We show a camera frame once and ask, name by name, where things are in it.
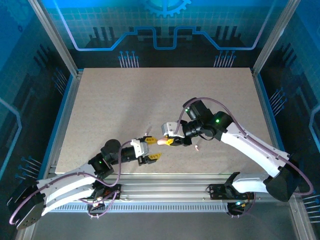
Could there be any small base circuit board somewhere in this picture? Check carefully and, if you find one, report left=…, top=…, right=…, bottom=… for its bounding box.
left=86, top=196, right=107, bottom=210
left=226, top=199, right=251, bottom=218

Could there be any grey metal panel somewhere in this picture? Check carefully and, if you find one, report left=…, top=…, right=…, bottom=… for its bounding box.
left=29, top=211, right=301, bottom=240

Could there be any aluminium front rail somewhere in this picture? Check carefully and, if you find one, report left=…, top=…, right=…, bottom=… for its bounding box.
left=31, top=172, right=302, bottom=205

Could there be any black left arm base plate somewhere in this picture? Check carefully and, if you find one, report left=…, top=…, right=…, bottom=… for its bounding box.
left=75, top=183, right=123, bottom=201

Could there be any slotted white cable duct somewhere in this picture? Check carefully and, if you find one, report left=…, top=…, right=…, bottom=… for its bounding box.
left=38, top=201, right=230, bottom=213

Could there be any aluminium side rail blue trim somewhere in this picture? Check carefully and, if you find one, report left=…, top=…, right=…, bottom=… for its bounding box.
left=36, top=69, right=85, bottom=182
left=250, top=67, right=296, bottom=182

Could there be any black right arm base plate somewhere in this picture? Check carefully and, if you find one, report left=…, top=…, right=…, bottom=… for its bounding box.
left=208, top=183, right=256, bottom=201

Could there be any aluminium corner post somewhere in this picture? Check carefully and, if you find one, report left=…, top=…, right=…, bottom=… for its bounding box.
left=26, top=0, right=85, bottom=77
left=250, top=0, right=302, bottom=77

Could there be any aluminium frame leg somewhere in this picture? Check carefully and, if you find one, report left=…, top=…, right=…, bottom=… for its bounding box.
left=14, top=226, right=35, bottom=240
left=288, top=197, right=319, bottom=240

